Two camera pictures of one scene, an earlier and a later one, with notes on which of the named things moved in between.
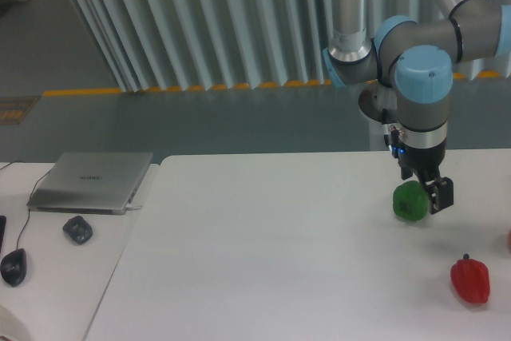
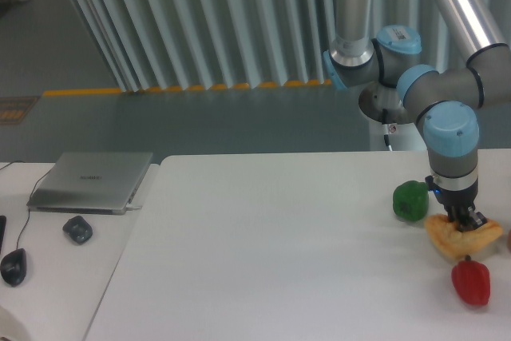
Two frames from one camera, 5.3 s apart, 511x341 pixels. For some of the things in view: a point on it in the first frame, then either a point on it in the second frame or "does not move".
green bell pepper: [410, 200] does not move
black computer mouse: [13, 267] does not move
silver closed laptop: [101, 183] does not move
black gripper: [425, 164] to [453, 200]
